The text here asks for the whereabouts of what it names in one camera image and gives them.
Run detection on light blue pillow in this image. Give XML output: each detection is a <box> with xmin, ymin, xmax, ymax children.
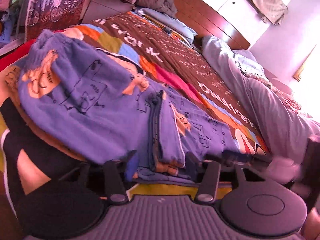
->
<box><xmin>135</xmin><ymin>8</ymin><xmax>197</xmax><ymax>43</ymax></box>

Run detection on beige hanging cloth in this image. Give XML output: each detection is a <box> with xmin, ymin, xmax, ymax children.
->
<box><xmin>251</xmin><ymin>0</ymin><xmax>288</xmax><ymax>25</ymax></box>

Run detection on white wardrobe cabinet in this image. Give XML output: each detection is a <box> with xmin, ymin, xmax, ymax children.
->
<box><xmin>175</xmin><ymin>0</ymin><xmax>301</xmax><ymax>48</ymax></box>

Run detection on blue printed pants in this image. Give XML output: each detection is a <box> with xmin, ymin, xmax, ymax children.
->
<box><xmin>17</xmin><ymin>30</ymin><xmax>238</xmax><ymax>183</ymax></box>

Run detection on colourful cartoon bed blanket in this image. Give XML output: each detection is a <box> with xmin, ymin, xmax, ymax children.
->
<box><xmin>1</xmin><ymin>12</ymin><xmax>268</xmax><ymax>201</ymax></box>

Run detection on grey crumpled duvet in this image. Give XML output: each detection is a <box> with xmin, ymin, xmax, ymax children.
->
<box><xmin>202</xmin><ymin>36</ymin><xmax>319</xmax><ymax>164</ymax></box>

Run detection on bicycle print wardrobe curtain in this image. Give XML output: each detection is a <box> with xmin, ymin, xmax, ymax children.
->
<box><xmin>25</xmin><ymin>0</ymin><xmax>86</xmax><ymax>41</ymax></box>

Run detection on grey bedside cabinet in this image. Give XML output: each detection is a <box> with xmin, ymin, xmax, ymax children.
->
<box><xmin>82</xmin><ymin>0</ymin><xmax>134</xmax><ymax>23</ymax></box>

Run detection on wooden bed headboard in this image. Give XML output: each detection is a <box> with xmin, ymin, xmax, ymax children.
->
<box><xmin>174</xmin><ymin>0</ymin><xmax>250</xmax><ymax>49</ymax></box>

